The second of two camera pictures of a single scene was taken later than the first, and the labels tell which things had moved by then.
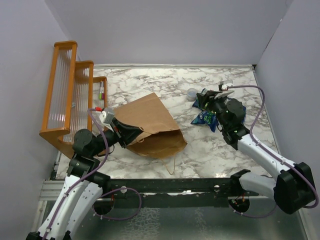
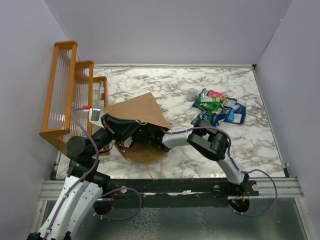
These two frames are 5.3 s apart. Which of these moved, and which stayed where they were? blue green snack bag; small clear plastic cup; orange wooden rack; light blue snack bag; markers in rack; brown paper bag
Moved: brown paper bag; light blue snack bag
Stayed: markers in rack; orange wooden rack; blue green snack bag; small clear plastic cup
